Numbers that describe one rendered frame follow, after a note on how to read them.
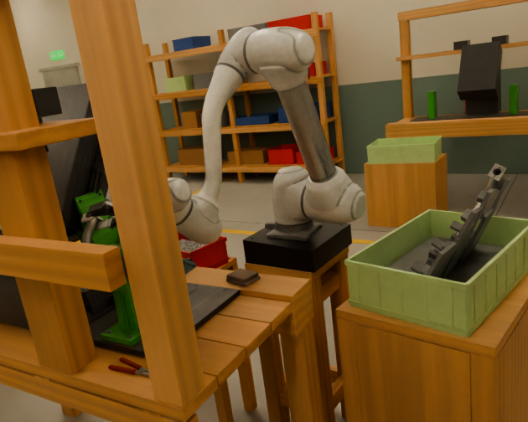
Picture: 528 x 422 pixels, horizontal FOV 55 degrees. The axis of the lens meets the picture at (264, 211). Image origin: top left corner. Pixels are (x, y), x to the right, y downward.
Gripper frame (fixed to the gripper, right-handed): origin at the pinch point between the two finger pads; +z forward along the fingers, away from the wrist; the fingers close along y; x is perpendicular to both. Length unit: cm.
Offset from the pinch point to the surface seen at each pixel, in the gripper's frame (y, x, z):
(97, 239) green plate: -5.2, 3.4, 4.5
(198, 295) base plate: -33.7, 16.7, -19.0
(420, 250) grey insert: -95, -16, -73
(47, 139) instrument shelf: 39, 7, -37
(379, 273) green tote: -58, 8, -74
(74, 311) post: 7.4, 35.6, -16.2
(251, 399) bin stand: -121, 34, 24
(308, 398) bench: -77, 42, -37
